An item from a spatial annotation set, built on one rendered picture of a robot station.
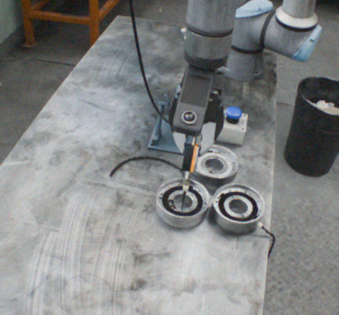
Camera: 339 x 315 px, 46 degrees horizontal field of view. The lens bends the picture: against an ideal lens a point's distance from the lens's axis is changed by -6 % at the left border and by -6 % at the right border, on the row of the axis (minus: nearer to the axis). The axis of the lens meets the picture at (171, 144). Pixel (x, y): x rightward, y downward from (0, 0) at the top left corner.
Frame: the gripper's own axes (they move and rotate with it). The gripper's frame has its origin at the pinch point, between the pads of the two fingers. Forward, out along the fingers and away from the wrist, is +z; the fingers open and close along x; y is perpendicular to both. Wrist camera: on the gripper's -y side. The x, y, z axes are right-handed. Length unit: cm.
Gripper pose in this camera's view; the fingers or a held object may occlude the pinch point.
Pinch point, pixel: (191, 151)
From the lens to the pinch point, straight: 78.5
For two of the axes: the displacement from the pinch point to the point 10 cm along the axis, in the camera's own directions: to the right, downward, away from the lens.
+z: -0.7, 7.5, 6.6
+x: -9.8, -1.8, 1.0
